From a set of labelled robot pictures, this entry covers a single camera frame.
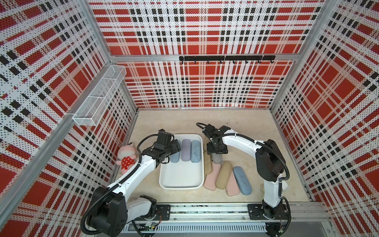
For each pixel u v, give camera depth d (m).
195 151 0.93
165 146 0.65
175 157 0.91
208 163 0.86
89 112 0.69
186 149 0.93
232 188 0.80
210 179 0.82
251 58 0.90
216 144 0.74
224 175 0.80
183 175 0.89
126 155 0.87
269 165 0.50
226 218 0.73
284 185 0.75
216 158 0.88
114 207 0.40
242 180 0.82
